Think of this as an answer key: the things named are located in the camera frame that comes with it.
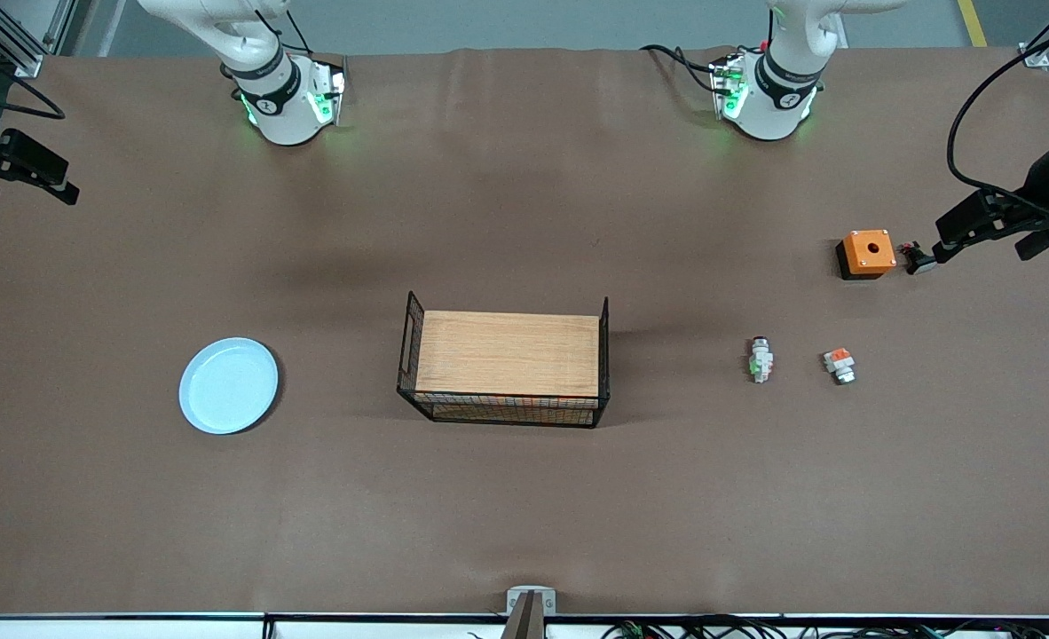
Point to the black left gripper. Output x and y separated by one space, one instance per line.
1046 180

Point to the light blue round plate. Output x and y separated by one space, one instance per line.
227 386

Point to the white green switch button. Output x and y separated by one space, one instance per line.
761 362

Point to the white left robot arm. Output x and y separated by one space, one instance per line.
777 98

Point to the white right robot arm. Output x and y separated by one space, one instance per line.
280 115

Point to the black red push button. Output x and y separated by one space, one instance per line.
918 259

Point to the orange button box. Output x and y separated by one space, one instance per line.
869 253

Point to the wooden rack board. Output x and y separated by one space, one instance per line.
507 355

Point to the white orange switch block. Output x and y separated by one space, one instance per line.
839 362

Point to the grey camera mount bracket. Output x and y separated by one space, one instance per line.
529 612

